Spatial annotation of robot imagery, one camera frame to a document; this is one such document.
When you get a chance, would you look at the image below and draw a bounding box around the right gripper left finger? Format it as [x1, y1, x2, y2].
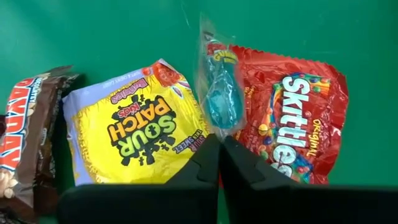
[57, 133, 221, 224]

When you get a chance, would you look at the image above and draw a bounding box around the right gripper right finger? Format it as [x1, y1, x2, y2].
[220, 136, 398, 224]

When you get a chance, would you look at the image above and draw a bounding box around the red Skittles packet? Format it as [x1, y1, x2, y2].
[229, 44, 349, 187]

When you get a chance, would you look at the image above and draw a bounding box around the clear blue gummy candy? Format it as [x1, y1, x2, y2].
[196, 12, 248, 141]

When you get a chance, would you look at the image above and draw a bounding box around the brown Payday candy bar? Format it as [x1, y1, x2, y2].
[0, 64, 80, 224]

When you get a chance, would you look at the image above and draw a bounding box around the purple-edged Sour Patch packet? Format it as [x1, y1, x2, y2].
[61, 58, 213, 187]

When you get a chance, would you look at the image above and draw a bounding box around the green table mat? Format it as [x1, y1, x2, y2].
[0, 0, 398, 224]

